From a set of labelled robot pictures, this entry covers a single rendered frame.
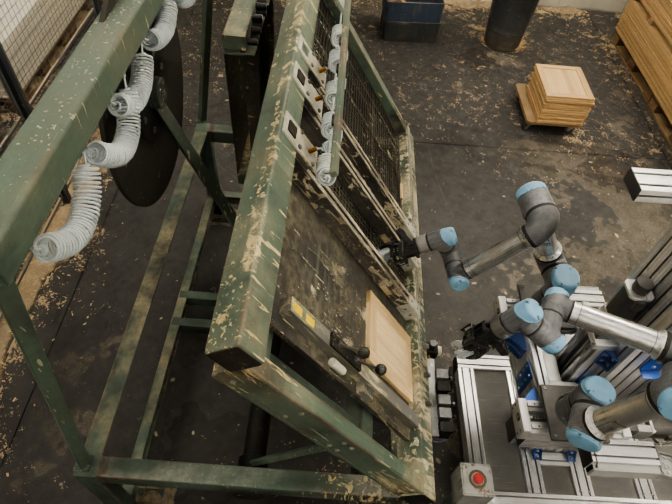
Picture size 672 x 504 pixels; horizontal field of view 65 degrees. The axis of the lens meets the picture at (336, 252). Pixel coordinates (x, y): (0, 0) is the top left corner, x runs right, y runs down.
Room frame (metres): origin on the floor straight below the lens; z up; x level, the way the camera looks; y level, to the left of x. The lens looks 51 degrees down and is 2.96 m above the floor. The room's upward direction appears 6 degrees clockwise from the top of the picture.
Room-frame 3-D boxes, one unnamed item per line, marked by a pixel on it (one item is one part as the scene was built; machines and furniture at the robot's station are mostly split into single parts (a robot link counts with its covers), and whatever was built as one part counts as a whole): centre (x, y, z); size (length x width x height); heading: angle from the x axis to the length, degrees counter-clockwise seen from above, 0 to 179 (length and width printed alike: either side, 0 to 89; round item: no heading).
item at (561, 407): (0.87, -0.98, 1.09); 0.15 x 0.15 x 0.10
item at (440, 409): (1.05, -0.53, 0.69); 0.50 x 0.14 x 0.24; 1
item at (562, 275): (1.37, -0.96, 1.20); 0.13 x 0.12 x 0.14; 10
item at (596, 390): (0.86, -0.98, 1.20); 0.13 x 0.12 x 0.14; 157
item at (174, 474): (1.64, 0.26, 0.41); 2.20 x 1.38 x 0.83; 1
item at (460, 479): (0.62, -0.61, 0.84); 0.12 x 0.12 x 0.18; 1
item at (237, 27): (2.38, 0.49, 1.38); 0.70 x 0.15 x 0.85; 1
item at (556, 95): (4.30, -1.84, 0.20); 0.61 x 0.53 x 0.40; 2
